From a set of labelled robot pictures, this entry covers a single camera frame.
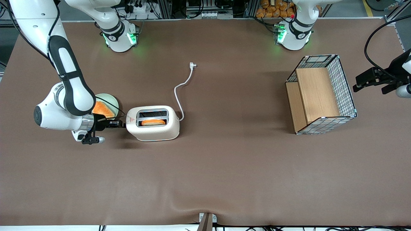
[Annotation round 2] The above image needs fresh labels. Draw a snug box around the white toaster power cable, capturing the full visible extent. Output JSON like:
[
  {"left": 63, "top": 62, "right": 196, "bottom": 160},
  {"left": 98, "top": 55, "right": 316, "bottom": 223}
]
[{"left": 174, "top": 63, "right": 197, "bottom": 122}]

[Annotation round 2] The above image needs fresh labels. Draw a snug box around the white two-slot toaster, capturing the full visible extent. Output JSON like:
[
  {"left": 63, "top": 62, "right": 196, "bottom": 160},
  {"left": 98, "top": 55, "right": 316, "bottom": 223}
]
[{"left": 126, "top": 105, "right": 180, "bottom": 141}]

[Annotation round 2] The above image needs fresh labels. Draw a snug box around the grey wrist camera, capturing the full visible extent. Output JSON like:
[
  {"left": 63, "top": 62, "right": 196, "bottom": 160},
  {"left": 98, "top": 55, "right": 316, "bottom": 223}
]
[
  {"left": 81, "top": 132, "right": 105, "bottom": 145},
  {"left": 396, "top": 83, "right": 411, "bottom": 98}
]

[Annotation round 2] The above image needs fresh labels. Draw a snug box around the pile of orange bread rolls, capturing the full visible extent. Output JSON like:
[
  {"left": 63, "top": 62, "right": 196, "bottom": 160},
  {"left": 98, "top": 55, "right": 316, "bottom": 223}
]
[{"left": 256, "top": 0, "right": 295, "bottom": 18}]

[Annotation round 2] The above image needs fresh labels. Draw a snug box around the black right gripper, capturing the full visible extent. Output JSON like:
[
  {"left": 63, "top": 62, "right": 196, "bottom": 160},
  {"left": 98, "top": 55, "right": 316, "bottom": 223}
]
[{"left": 93, "top": 115, "right": 126, "bottom": 133}]

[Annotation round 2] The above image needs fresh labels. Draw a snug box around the light wooden shelf board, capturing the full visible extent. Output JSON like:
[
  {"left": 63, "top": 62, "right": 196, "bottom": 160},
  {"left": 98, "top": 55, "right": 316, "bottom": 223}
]
[{"left": 286, "top": 67, "right": 341, "bottom": 133}]

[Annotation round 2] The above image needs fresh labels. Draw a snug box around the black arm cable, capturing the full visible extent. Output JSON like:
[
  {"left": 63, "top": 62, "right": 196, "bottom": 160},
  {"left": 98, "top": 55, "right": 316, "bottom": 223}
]
[
  {"left": 364, "top": 14, "right": 411, "bottom": 76},
  {"left": 6, "top": 0, "right": 61, "bottom": 64}
]

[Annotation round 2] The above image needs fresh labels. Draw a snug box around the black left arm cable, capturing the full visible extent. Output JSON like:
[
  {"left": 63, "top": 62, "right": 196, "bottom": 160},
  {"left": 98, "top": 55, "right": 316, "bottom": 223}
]
[{"left": 364, "top": 14, "right": 411, "bottom": 76}]

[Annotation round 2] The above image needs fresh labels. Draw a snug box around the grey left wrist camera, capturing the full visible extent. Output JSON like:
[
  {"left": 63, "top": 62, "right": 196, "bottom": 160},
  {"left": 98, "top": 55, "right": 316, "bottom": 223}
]
[{"left": 396, "top": 83, "right": 411, "bottom": 98}]

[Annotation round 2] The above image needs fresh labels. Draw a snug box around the metal bracket with brown post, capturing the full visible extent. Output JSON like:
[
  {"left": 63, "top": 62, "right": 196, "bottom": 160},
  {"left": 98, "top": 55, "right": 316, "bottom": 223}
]
[{"left": 197, "top": 212, "right": 218, "bottom": 231}]

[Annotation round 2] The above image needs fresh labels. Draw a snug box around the aluminium profile frame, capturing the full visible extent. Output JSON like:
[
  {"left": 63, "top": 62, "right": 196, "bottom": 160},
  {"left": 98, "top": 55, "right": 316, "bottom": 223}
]
[{"left": 384, "top": 0, "right": 411, "bottom": 23}]

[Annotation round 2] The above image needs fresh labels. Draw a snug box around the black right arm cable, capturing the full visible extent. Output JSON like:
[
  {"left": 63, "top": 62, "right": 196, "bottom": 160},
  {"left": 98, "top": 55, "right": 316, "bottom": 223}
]
[{"left": 6, "top": 0, "right": 61, "bottom": 64}]

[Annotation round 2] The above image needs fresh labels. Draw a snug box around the black wire basket checked liner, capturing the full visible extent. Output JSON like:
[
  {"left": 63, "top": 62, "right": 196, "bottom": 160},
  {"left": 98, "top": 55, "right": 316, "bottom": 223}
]
[{"left": 285, "top": 54, "right": 358, "bottom": 135}]

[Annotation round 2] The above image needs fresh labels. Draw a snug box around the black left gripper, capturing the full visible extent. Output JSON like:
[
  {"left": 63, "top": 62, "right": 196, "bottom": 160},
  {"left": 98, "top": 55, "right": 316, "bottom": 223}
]
[{"left": 353, "top": 66, "right": 402, "bottom": 94}]

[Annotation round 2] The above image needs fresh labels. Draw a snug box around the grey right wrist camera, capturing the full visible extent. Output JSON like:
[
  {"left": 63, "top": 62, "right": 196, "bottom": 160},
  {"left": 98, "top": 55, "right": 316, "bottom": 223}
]
[{"left": 81, "top": 132, "right": 105, "bottom": 145}]

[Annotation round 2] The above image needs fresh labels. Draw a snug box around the triangular orange bread piece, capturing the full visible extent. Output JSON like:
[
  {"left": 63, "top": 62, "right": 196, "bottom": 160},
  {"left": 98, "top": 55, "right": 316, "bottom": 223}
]
[{"left": 92, "top": 101, "right": 115, "bottom": 119}]

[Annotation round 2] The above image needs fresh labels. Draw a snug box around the grey base box green light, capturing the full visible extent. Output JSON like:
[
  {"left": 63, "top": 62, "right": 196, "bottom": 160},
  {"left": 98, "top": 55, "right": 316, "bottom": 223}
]
[
  {"left": 274, "top": 22, "right": 287, "bottom": 44},
  {"left": 127, "top": 30, "right": 140, "bottom": 46}
]

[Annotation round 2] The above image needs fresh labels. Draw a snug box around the white power strip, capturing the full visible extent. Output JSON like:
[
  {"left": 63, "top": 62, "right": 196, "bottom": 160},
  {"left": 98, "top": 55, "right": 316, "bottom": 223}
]
[{"left": 198, "top": 11, "right": 226, "bottom": 19}]

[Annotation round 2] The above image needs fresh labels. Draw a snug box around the pale green round plate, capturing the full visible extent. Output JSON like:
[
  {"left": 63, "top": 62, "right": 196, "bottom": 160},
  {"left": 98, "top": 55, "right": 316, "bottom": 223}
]
[{"left": 93, "top": 93, "right": 119, "bottom": 119}]

